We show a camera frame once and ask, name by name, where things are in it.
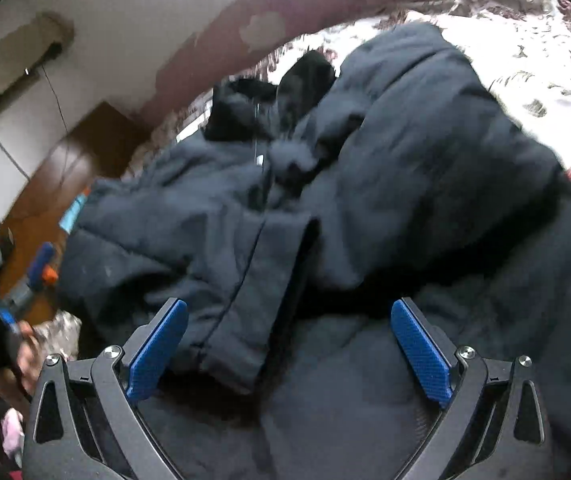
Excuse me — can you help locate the teal cloth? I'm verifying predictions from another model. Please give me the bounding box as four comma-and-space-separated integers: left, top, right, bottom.
59, 194, 87, 233

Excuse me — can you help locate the cloth-covered air conditioner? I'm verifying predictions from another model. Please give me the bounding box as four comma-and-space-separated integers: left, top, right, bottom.
0, 12, 75, 121

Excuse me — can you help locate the black wall cable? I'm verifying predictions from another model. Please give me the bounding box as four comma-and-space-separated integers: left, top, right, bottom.
40, 67, 75, 181

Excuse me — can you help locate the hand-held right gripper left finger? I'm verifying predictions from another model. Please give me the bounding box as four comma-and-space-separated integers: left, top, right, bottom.
22, 298, 189, 480

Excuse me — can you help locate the person's left hand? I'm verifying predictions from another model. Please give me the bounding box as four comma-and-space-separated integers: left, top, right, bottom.
15, 322, 48, 397

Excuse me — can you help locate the dark navy padded jacket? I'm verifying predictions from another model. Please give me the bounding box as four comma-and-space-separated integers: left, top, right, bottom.
58, 22, 571, 480

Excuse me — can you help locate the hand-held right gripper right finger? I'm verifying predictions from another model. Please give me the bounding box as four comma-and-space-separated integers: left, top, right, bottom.
391, 297, 553, 480

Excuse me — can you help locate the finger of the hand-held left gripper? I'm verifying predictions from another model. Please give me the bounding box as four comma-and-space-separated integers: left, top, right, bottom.
24, 241, 61, 293

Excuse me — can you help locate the floral white bedspread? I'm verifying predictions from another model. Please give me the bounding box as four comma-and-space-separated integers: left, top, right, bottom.
30, 0, 571, 361

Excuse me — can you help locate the pink cloth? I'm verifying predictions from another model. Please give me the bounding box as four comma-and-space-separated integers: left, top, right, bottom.
1, 407, 25, 458

